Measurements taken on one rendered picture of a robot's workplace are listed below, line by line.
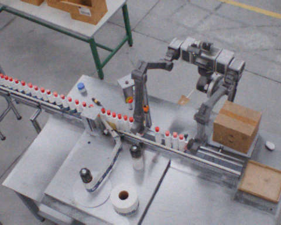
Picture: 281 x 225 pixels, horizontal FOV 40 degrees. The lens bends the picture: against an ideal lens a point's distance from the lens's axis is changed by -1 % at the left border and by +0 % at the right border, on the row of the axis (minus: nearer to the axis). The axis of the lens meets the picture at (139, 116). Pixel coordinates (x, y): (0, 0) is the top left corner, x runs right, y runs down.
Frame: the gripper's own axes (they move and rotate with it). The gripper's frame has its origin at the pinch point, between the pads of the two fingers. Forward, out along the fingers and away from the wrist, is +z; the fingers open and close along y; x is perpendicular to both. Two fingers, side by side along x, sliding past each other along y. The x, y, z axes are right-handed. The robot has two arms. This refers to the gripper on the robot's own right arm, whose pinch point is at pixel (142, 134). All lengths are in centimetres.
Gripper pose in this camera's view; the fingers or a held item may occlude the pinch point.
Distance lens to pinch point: 313.8
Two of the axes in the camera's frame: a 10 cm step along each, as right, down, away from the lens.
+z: 1.1, 5.9, 8.0
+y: 8.9, 3.1, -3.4
